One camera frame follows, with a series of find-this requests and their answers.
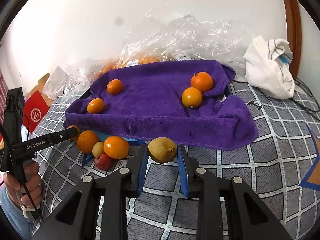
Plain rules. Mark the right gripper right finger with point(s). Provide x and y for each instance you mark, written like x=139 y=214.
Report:
x=248 y=217

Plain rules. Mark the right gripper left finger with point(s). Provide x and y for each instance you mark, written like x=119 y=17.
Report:
x=77 y=215

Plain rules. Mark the orange tangerine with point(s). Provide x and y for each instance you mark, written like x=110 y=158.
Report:
x=95 y=106

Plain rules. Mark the yellow brown lemon fruit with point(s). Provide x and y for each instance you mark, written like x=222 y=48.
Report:
x=162 y=150

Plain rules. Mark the small orange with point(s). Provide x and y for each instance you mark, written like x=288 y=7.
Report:
x=114 y=87

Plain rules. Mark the lone orange front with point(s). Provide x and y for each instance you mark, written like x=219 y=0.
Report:
x=191 y=97

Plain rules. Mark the large orange with stem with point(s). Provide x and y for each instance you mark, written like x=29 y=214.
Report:
x=202 y=81

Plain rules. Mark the blue denim sleeve forearm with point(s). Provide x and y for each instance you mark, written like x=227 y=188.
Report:
x=15 y=215

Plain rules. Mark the red paper shopping bag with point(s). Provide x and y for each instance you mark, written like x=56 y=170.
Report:
x=34 y=110

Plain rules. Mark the grey checked tablecloth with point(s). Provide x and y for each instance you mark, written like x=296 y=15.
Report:
x=273 y=165

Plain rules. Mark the small red apple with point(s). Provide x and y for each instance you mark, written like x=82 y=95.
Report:
x=103 y=162

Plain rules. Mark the small yellow green fruit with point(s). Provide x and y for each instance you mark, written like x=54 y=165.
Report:
x=98 y=149

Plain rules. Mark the small clear plastic bag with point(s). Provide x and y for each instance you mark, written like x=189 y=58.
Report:
x=71 y=78

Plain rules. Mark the purple towel on tray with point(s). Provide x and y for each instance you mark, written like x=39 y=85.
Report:
x=150 y=106

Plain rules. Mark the bag of oranges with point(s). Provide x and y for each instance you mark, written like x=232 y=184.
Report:
x=129 y=62

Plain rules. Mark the white crumpled cloth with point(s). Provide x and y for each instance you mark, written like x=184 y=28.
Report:
x=267 y=67

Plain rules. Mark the large clear plastic bag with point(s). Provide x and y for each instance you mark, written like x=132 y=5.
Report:
x=178 y=36

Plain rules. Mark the brown wooden door frame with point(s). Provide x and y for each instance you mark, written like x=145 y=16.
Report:
x=294 y=34

